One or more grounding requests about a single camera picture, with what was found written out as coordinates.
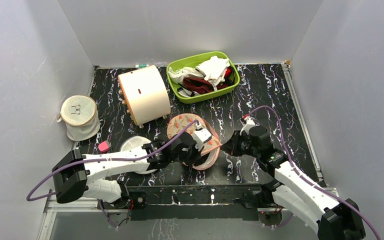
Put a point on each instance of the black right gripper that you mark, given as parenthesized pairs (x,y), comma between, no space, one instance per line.
(238,144)

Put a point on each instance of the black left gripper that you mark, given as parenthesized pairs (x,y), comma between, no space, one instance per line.
(196,156)

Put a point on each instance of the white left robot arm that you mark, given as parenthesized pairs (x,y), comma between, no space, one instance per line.
(79,175)

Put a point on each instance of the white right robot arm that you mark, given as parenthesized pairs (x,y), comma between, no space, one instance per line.
(329,218)

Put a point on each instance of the white cylindrical mesh laundry bag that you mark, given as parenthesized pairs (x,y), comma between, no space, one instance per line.
(80,115)

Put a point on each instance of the dark red garment in basket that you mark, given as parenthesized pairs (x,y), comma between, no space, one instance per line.
(192,87)

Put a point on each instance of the cream toy washing machine drum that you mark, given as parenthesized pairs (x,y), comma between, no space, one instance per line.
(145,95)

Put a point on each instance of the green plastic basket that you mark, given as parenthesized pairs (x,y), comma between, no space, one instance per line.
(186,68)

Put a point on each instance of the white cloth in basket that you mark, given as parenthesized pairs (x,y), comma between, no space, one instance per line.
(213,70)

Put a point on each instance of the pink and grey small block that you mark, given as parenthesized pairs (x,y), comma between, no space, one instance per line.
(104,146)

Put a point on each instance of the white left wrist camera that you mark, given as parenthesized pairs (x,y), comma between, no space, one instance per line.
(201,136)

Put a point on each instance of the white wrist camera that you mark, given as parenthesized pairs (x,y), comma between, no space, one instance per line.
(201,136)
(247,123)

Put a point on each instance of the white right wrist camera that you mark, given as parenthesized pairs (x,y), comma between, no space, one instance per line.
(247,123)

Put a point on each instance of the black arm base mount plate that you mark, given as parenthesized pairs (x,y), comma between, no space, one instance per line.
(239,201)

